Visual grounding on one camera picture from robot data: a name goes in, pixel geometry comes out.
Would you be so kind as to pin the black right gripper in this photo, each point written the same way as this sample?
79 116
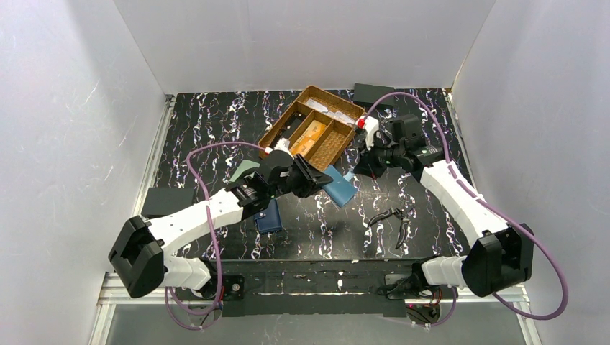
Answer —
374 158

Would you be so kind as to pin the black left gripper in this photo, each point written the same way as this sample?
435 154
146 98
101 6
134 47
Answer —
299 173

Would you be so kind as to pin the light blue card holder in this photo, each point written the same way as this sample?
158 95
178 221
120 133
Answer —
341 191

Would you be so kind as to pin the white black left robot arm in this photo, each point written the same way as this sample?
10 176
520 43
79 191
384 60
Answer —
144 253

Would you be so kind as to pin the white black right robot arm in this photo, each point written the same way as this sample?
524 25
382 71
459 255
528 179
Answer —
499 257

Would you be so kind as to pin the orange cards in tray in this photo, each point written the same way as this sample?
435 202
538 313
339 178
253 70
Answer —
308 139

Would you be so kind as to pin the dark blue card holder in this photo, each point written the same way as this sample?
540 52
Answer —
268 221

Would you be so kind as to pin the silver cards in tray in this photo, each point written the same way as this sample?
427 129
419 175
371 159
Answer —
336 115

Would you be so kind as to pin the black cards in tray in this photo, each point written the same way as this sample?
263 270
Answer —
289 127

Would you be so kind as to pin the green card holder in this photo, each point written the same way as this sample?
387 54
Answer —
243 167

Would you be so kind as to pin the woven brown divided tray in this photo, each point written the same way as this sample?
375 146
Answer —
336 137

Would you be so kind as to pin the black box at back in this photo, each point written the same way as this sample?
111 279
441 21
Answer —
366 95

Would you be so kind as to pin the black box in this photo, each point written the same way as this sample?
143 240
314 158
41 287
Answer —
160 202
366 95

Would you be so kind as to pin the black box at left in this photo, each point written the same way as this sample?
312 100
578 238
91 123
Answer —
160 202

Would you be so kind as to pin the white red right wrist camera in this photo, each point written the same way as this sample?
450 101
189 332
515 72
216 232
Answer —
370 126

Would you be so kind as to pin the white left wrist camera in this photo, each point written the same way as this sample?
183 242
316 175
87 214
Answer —
282 144

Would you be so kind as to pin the aluminium base frame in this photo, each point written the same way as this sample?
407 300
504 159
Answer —
311 303

